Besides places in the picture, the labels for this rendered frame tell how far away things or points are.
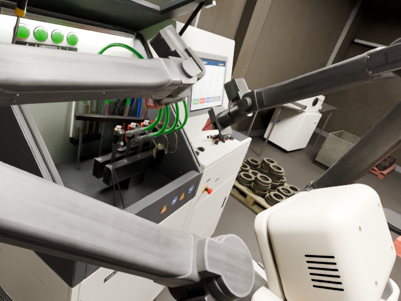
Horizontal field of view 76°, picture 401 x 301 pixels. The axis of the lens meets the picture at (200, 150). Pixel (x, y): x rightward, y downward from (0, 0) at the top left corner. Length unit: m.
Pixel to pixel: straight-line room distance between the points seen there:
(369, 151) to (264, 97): 0.29
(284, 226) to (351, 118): 7.29
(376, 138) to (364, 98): 7.02
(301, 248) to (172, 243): 0.18
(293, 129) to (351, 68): 4.36
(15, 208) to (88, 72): 0.19
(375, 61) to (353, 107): 7.10
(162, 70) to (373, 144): 0.42
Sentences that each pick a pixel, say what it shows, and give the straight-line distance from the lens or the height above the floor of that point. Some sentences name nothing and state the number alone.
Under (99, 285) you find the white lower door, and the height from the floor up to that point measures 0.69.
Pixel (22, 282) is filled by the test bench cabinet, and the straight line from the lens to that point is 1.20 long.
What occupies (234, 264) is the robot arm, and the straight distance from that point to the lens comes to 0.37.
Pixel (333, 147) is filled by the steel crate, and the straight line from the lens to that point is 5.00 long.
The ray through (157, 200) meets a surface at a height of 0.95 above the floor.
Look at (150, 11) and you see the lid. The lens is 1.21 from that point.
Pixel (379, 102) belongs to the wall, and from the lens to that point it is 7.54.
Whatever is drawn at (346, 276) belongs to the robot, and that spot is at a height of 1.33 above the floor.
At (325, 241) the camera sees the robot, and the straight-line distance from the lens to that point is 0.39.
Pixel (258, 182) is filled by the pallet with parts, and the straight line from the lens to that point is 2.90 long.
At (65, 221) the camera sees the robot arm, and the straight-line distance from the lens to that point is 0.27.
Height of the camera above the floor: 1.54
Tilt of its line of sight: 24 degrees down
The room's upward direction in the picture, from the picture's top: 18 degrees clockwise
